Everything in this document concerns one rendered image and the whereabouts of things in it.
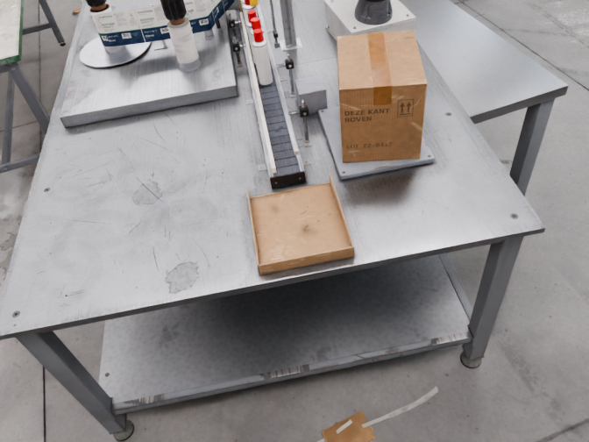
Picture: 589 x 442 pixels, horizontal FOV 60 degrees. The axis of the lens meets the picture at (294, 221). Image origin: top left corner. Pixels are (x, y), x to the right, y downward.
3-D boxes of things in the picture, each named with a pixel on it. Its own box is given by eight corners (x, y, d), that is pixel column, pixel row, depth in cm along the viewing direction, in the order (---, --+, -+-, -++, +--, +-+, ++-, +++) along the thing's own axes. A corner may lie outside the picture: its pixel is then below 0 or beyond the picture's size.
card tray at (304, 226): (248, 198, 158) (246, 188, 155) (330, 182, 159) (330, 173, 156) (259, 274, 138) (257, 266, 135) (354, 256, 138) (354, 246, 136)
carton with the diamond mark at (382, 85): (340, 107, 182) (337, 35, 162) (408, 103, 179) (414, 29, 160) (342, 163, 161) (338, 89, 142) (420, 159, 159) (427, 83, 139)
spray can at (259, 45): (259, 80, 194) (249, 28, 179) (272, 77, 194) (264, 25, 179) (259, 87, 190) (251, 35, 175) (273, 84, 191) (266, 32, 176)
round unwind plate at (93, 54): (84, 39, 232) (83, 37, 231) (152, 27, 233) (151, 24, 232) (76, 74, 211) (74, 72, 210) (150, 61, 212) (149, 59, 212)
